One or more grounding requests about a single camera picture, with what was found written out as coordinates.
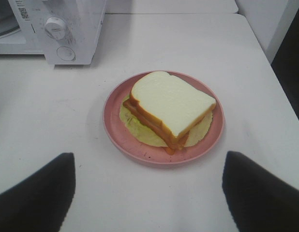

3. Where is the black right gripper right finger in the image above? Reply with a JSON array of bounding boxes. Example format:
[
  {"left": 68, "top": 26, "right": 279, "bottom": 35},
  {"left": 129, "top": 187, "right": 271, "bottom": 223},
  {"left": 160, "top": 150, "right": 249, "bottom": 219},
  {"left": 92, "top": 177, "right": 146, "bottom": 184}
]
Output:
[{"left": 222, "top": 151, "right": 299, "bottom": 232}]

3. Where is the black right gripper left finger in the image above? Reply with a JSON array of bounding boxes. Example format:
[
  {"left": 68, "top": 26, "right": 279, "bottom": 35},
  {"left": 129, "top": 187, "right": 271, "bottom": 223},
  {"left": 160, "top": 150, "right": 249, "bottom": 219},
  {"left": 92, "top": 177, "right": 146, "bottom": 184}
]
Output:
[{"left": 0, "top": 153, "right": 76, "bottom": 232}]

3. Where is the pink round plate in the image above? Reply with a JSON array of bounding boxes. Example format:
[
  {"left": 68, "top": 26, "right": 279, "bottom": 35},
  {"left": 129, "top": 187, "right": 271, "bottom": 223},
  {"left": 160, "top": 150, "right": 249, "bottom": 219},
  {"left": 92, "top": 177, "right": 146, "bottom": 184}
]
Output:
[{"left": 103, "top": 71, "right": 225, "bottom": 167}]

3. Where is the sandwich with lettuce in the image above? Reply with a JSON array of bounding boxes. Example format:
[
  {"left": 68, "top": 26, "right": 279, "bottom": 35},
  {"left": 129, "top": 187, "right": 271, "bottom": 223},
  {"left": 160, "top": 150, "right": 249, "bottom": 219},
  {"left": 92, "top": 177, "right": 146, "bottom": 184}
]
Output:
[{"left": 120, "top": 71, "right": 216, "bottom": 155}]

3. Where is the round white door button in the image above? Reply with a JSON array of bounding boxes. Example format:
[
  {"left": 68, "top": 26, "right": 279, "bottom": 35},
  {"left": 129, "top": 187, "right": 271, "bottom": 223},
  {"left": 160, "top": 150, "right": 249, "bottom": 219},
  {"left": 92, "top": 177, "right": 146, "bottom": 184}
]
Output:
[{"left": 57, "top": 46, "right": 75, "bottom": 61}]

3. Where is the white timer knob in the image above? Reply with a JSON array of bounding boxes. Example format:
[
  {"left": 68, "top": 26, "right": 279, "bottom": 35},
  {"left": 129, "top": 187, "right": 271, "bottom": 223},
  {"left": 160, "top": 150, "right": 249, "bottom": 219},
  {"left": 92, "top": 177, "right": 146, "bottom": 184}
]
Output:
[{"left": 44, "top": 16, "right": 67, "bottom": 40}]

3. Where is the white microwave oven body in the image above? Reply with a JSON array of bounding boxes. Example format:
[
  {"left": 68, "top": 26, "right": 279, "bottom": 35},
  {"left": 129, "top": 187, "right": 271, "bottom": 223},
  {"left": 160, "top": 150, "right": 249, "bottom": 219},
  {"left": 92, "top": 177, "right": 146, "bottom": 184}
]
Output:
[{"left": 0, "top": 0, "right": 106, "bottom": 65}]

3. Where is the glass microwave turntable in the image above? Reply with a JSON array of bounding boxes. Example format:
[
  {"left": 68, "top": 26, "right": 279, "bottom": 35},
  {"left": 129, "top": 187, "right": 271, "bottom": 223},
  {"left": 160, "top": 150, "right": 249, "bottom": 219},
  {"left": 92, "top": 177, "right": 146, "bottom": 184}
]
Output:
[{"left": 0, "top": 9, "right": 19, "bottom": 36}]

